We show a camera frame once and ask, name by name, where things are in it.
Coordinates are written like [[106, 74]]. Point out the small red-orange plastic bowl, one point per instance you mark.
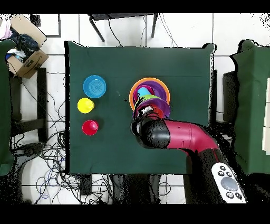
[[159, 113]]

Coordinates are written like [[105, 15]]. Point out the green plastic bowl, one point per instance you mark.
[[154, 97]]

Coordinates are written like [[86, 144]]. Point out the blue plastic cup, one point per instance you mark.
[[143, 92]]

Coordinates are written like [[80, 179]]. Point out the purple plastic bowl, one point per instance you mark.
[[164, 105], [161, 89]]

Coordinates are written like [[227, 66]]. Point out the pink plastic bowl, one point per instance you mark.
[[153, 89]]

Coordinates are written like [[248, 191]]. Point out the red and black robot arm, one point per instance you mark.
[[189, 135]]

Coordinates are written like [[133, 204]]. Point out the large orange plastic bowl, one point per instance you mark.
[[130, 97]]

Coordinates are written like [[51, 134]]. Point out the dark green tablecloth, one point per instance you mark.
[[137, 61]]

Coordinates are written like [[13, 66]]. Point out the blue plastic bowl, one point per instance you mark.
[[94, 86]]

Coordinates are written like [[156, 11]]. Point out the red plastic cup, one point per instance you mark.
[[90, 127]]

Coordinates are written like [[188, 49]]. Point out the yellow plastic cup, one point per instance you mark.
[[85, 105]]

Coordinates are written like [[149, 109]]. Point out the black stand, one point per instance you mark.
[[230, 95]]

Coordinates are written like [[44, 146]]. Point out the black power brick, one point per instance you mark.
[[85, 186]]

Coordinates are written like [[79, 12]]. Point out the green cloth covered table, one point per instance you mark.
[[253, 105], [5, 105]]

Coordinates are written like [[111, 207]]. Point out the black floor device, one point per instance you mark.
[[31, 149]]

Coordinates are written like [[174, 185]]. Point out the white panel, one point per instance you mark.
[[267, 137]]

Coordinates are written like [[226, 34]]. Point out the cardboard box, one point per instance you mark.
[[31, 63]]

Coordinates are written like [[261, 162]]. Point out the pile of clothes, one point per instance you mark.
[[25, 44]]

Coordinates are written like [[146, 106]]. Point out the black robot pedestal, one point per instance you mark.
[[137, 190]]

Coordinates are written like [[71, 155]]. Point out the black metal frame table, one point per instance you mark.
[[122, 16]]

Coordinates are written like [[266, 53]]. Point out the black floor frame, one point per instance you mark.
[[34, 20]]

